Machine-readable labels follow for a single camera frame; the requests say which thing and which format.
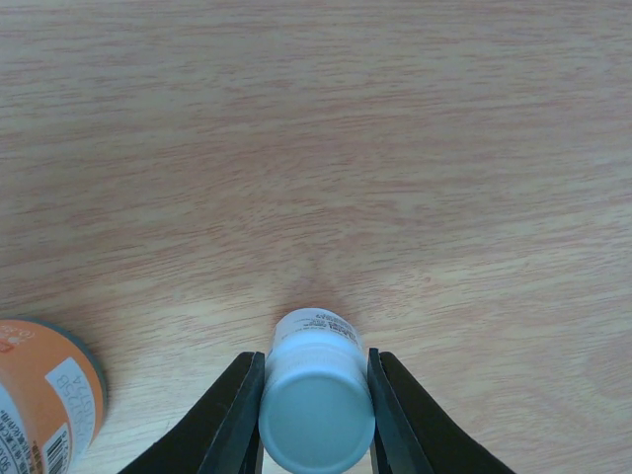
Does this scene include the small white pill bottle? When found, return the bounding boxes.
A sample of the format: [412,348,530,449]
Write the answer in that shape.
[259,308,375,473]

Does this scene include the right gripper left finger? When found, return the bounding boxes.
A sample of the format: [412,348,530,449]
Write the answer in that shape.
[120,352,265,474]

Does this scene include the orange pill bottle grey cap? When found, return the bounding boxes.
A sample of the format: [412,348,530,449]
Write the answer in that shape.
[1,318,108,474]

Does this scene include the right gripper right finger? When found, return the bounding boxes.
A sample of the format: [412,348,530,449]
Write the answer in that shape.
[367,348,514,474]

